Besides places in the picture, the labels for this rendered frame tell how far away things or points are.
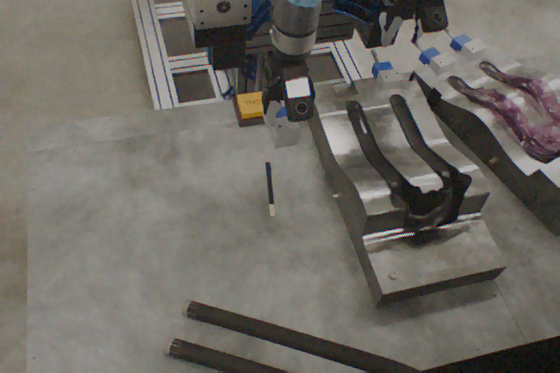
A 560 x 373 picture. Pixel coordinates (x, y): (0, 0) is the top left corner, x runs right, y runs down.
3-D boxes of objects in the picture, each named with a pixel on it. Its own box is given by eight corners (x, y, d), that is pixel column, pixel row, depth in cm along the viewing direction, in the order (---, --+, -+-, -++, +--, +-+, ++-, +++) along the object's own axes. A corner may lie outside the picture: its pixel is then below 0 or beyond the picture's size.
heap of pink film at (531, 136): (455, 94, 133) (467, 71, 127) (507, 70, 140) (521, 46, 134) (536, 173, 121) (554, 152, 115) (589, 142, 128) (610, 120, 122)
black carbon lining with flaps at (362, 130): (339, 108, 126) (347, 79, 118) (403, 98, 130) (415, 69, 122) (395, 241, 107) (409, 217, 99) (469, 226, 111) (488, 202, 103)
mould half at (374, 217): (303, 111, 133) (310, 72, 123) (401, 96, 139) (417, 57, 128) (376, 306, 106) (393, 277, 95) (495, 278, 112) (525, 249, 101)
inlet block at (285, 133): (259, 101, 120) (260, 84, 116) (281, 98, 121) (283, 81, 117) (274, 148, 113) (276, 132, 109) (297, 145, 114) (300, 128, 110)
